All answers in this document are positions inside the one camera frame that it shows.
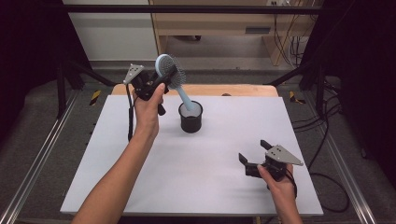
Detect black horizontal frame bar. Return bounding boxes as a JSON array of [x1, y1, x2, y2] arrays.
[[62, 4, 325, 15]]

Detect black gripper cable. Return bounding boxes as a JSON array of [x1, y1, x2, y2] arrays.
[[125, 83, 140, 143], [266, 169, 299, 200]]

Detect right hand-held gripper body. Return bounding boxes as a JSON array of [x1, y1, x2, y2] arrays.
[[245, 144, 304, 183]]

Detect black mesh pen holder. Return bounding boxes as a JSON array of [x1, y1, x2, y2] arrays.
[[177, 100, 204, 134]]

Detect black floor cable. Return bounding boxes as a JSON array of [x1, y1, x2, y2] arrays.
[[292, 77, 351, 215]]

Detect light wooden office desk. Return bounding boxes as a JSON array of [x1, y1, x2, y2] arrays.
[[148, 0, 321, 67]]

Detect black cables under desk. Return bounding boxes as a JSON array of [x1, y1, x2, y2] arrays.
[[273, 13, 310, 67]]

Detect white power strip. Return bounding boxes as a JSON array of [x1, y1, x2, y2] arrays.
[[267, 0, 293, 7]]

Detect black curtain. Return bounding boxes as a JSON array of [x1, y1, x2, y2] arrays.
[[300, 0, 396, 180], [0, 0, 92, 139]]

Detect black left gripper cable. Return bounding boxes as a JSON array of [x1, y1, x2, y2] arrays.
[[125, 83, 140, 143]]

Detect black frame strut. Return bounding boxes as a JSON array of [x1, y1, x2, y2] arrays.
[[55, 60, 118, 119], [264, 60, 327, 119]]

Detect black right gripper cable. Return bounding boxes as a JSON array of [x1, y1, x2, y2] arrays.
[[266, 169, 299, 200]]

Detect metal floor rail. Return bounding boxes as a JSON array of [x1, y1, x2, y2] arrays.
[[303, 92, 378, 224], [0, 89, 79, 224]]

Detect person's left hand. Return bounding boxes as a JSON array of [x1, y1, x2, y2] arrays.
[[133, 82, 167, 141]]

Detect light blue hairbrush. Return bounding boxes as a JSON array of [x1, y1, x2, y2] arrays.
[[154, 53, 198, 112]]

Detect person's right hand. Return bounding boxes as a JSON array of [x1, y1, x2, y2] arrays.
[[257, 163, 297, 204]]

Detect yellow black floor tape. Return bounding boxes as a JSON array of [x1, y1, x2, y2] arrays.
[[89, 90, 103, 106], [289, 91, 306, 105]]

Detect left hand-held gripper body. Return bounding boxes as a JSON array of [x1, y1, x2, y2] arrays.
[[122, 63, 171, 117]]

